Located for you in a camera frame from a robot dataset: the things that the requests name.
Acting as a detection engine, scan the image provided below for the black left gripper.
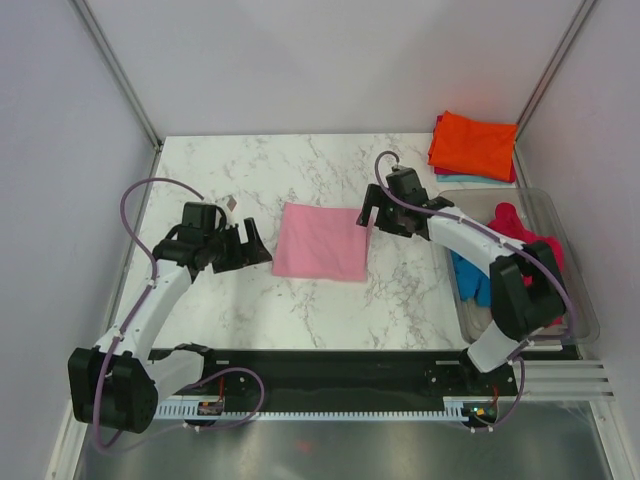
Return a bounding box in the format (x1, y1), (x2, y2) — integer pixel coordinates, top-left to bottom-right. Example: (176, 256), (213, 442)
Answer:
(203, 218), (271, 274)

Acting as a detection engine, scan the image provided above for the pink t shirt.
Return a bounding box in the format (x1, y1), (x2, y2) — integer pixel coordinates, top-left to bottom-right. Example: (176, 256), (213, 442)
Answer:
(272, 202), (371, 282)

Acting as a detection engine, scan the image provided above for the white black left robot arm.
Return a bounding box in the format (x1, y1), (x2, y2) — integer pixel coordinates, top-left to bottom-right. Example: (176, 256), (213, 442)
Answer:
(68, 218), (272, 433)

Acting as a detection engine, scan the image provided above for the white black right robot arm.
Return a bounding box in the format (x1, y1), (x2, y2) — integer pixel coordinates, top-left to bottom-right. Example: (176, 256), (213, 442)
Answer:
(357, 184), (571, 394)

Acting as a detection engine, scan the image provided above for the teal folded t shirt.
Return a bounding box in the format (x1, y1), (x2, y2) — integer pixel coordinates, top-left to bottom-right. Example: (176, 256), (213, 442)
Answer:
(436, 174), (499, 184)

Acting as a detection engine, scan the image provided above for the orange folded t shirt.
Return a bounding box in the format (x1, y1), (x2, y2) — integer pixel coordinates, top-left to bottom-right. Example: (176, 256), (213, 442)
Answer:
(427, 111), (519, 183)

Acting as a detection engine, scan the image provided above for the blue crumpled t shirt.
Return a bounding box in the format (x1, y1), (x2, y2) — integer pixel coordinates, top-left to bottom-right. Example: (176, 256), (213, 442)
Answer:
(450, 252), (491, 308)

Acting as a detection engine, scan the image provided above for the crimson crumpled t shirt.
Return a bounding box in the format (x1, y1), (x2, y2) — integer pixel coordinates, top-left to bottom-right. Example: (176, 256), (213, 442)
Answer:
(488, 202), (566, 338)

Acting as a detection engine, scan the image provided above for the clear plastic bin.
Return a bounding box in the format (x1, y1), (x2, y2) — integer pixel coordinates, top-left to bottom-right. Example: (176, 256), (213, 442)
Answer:
(437, 185), (601, 347)

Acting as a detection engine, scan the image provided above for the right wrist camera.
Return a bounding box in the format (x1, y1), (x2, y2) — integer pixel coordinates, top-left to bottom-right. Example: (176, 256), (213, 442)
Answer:
(386, 168), (429, 205)

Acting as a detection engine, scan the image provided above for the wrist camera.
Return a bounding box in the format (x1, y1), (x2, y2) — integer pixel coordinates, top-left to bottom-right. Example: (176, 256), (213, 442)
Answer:
(386, 168), (429, 205)
(181, 195), (238, 235)

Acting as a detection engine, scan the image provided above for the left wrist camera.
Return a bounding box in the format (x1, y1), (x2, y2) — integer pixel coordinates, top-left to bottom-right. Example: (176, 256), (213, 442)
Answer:
(181, 195), (238, 235)

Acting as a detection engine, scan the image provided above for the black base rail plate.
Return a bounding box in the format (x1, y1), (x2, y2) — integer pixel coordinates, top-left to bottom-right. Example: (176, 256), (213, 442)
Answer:
(181, 350), (517, 412)

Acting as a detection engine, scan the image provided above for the aluminium front frame rail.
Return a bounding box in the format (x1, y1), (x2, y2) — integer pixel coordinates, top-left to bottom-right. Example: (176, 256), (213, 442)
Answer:
(522, 360), (614, 401)

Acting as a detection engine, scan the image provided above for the white slotted cable duct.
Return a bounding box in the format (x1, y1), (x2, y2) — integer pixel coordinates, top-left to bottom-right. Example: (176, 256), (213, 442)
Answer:
(154, 396), (497, 423)

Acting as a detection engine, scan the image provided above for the left aluminium frame post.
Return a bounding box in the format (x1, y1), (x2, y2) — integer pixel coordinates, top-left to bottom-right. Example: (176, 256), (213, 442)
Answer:
(69, 0), (163, 152)

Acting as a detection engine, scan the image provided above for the aluminium frame post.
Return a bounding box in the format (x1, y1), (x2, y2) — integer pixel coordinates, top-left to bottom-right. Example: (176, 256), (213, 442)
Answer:
(69, 0), (163, 152)
(516, 0), (600, 139)

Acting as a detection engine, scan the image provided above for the right aluminium frame post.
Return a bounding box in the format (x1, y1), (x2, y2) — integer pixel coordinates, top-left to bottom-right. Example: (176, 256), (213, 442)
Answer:
(516, 0), (600, 139)

